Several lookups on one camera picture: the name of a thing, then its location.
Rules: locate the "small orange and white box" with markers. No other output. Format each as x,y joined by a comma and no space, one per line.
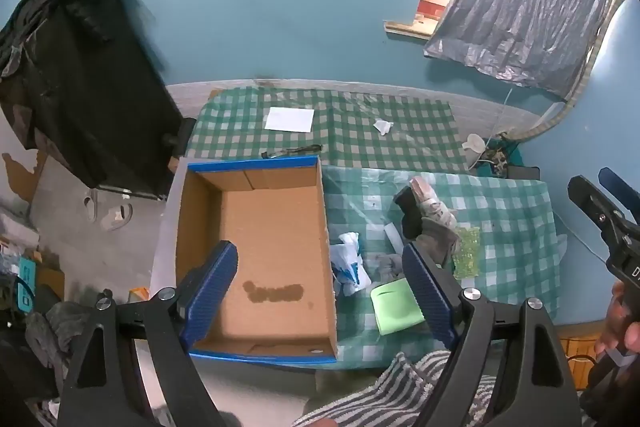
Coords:
139,294

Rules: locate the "teal packet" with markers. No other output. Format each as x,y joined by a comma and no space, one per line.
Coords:
25,287

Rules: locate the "black sock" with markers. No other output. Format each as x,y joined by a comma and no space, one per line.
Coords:
407,212

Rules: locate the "blue-rimmed cardboard box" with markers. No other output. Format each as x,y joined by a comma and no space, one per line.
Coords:
270,232

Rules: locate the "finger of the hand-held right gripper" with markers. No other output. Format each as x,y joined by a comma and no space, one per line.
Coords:
612,182
589,201

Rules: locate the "person's right hand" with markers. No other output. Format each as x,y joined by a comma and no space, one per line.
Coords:
617,322

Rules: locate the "white round fitting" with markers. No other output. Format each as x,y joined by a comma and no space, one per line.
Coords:
472,142

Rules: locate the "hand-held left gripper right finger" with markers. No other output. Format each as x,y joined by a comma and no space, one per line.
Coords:
425,287

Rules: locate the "dark grey flat box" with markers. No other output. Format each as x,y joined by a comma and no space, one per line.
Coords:
522,172

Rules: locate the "pink and white plastic bag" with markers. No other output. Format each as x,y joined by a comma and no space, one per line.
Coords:
432,202

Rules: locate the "grey cloth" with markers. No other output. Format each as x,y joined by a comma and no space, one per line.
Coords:
435,242
387,264

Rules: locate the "white slipper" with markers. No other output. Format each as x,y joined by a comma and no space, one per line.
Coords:
117,214
92,204

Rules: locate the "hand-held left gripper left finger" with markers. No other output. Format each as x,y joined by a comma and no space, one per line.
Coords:
215,287

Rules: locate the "light green checked plastic cloth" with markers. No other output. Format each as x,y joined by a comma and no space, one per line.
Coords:
500,217

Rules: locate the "crumpled white tissue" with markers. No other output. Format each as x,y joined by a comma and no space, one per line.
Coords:
384,126

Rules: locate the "dark green checked tablecloth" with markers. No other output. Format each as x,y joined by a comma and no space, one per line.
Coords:
350,127

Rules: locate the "white paper tube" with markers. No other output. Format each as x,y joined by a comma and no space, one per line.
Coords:
392,234

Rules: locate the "black hanging clothes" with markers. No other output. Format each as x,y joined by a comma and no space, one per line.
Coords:
85,82

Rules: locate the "grey and white striped clothing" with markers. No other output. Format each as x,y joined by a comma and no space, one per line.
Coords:
400,392

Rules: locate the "bag of green beads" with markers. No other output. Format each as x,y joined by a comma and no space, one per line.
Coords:
466,252

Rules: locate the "grey rag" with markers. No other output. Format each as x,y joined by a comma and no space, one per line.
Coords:
55,332

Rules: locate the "wooden window sill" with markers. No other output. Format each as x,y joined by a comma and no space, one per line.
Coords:
410,28

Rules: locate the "white paper sheet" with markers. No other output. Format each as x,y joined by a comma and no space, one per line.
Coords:
290,119

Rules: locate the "white and blue plastic bag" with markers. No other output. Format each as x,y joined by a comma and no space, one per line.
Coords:
350,264

